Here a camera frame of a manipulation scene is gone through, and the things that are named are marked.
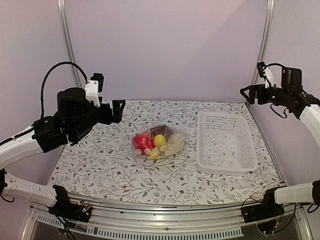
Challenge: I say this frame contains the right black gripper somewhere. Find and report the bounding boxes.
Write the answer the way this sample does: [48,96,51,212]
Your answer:
[240,83,291,106]

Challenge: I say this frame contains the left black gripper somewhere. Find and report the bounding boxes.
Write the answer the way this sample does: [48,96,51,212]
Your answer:
[70,96,126,140]

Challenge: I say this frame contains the red bell pepper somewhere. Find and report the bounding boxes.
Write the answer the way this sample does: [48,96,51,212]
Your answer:
[132,134,154,156]

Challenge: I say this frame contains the purple grape bunch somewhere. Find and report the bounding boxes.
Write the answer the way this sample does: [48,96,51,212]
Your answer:
[150,125,174,139]

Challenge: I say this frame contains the yellow lemon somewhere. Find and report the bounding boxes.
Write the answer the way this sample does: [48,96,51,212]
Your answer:
[153,134,167,149]

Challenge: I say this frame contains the clear zip top bag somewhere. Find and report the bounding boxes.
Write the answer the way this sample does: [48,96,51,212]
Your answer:
[131,124,189,160]

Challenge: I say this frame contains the white plastic basket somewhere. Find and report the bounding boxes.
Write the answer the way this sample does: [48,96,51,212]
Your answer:
[195,111,258,176]

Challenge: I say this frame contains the white cauliflower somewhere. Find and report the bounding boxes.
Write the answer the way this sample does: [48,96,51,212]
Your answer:
[164,140,185,156]

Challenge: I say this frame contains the orange mini pumpkin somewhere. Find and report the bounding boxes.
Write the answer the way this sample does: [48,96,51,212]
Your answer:
[142,132,151,138]

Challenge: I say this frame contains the yellow corn cob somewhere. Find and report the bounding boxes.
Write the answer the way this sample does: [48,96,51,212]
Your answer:
[146,150,160,160]

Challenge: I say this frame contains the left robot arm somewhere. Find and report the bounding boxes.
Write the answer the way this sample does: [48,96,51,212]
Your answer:
[0,82,126,217]

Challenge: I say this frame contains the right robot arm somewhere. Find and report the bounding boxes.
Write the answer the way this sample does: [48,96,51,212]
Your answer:
[240,62,320,218]

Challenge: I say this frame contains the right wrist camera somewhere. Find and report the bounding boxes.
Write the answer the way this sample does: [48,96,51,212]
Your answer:
[256,61,275,89]

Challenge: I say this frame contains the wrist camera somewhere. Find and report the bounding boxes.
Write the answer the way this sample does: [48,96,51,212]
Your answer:
[256,61,275,89]
[84,73,104,108]

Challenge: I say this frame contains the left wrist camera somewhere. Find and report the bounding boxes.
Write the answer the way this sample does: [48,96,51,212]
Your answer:
[84,73,104,108]

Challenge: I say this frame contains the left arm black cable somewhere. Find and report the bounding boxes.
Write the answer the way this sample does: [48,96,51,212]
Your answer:
[39,61,89,118]

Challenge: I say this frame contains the right aluminium frame post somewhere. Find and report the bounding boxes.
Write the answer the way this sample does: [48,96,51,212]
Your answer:
[247,0,276,106]

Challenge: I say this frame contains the aluminium frame post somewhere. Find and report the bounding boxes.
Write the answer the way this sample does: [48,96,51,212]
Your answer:
[247,0,276,106]
[56,0,86,88]

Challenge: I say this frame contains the left aluminium frame post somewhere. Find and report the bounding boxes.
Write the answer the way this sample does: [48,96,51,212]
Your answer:
[56,0,86,88]

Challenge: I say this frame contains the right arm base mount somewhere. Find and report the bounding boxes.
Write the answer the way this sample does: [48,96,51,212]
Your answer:
[240,187,285,235]

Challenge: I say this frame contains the aluminium front rail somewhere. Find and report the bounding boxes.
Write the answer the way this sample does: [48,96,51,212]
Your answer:
[21,193,313,240]

